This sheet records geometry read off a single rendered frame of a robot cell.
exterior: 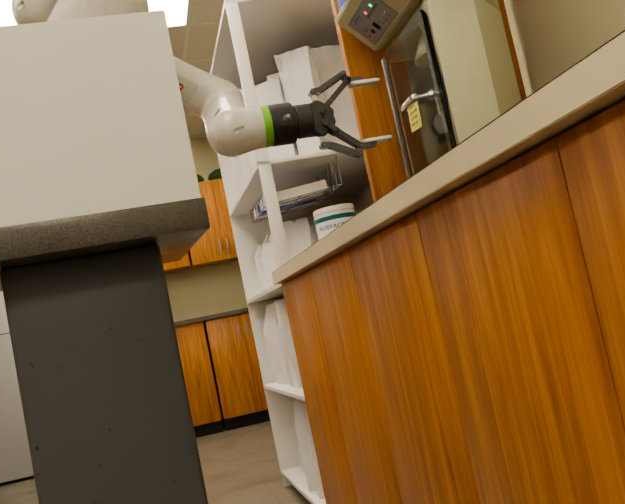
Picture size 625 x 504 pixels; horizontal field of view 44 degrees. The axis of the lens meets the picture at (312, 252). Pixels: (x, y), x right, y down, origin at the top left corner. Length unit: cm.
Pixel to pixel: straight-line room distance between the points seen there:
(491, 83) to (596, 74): 107
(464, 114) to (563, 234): 90
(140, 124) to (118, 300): 23
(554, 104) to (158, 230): 49
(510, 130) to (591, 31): 118
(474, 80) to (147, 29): 90
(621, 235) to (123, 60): 64
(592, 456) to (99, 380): 59
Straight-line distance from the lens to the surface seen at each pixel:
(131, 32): 107
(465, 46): 180
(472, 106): 176
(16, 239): 97
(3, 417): 653
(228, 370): 657
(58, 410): 102
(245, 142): 168
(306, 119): 171
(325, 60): 324
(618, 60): 71
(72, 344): 102
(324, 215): 236
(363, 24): 201
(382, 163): 205
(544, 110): 82
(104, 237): 97
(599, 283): 84
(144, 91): 104
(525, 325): 99
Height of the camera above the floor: 76
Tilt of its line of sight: 5 degrees up
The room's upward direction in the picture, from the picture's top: 12 degrees counter-clockwise
